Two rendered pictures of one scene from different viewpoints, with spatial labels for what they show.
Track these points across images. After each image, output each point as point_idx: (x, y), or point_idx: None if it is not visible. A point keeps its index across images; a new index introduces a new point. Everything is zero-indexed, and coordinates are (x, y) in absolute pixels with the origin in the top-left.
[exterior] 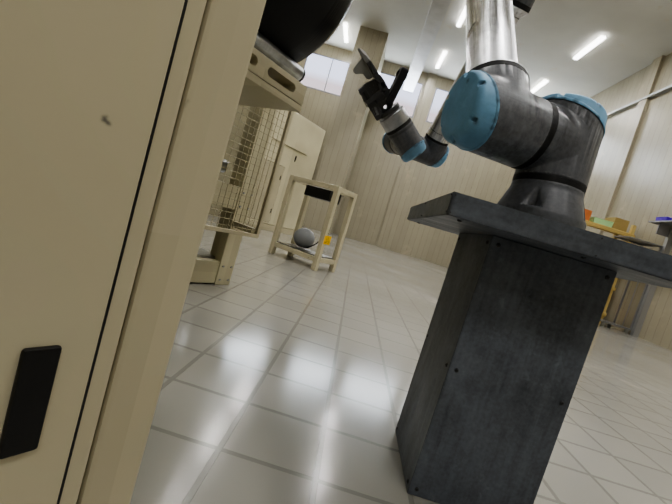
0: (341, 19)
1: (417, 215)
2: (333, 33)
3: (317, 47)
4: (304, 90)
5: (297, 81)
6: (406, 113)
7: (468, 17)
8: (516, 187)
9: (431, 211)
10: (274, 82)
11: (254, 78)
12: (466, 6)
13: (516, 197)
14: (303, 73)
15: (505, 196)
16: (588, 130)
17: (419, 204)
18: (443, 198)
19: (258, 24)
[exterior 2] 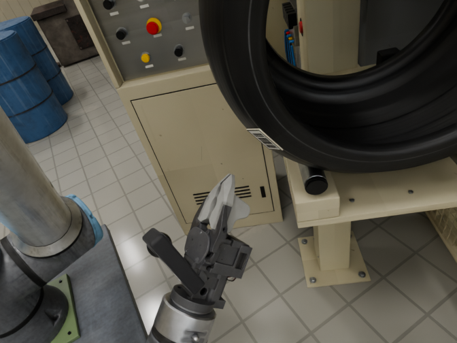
0: (242, 123)
1: (133, 297)
2: (264, 140)
3: (281, 154)
4: (294, 204)
5: (291, 188)
6: (158, 309)
7: (39, 165)
8: (47, 286)
9: (118, 256)
10: (288, 176)
11: (285, 165)
12: (28, 151)
13: (51, 286)
14: (303, 184)
15: (56, 292)
16: None
17: (132, 299)
18: (109, 236)
19: (142, 143)
